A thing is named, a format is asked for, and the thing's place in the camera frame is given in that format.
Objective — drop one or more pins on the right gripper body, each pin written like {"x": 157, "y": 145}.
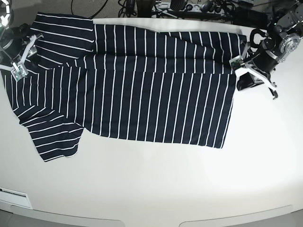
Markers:
{"x": 12, "y": 47}

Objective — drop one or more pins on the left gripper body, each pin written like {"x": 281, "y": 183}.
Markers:
{"x": 263, "y": 61}

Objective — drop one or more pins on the navy white striped T-shirt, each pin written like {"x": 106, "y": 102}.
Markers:
{"x": 124, "y": 82}

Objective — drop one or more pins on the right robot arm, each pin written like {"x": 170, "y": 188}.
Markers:
{"x": 7, "y": 18}

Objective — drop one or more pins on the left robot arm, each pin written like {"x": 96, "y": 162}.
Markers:
{"x": 265, "y": 50}

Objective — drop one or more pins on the black equipment box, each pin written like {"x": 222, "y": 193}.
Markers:
{"x": 250, "y": 18}

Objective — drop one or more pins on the white power strip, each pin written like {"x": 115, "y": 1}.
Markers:
{"x": 190, "y": 7}

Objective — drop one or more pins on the white label sticker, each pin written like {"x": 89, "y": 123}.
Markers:
{"x": 15, "y": 198}

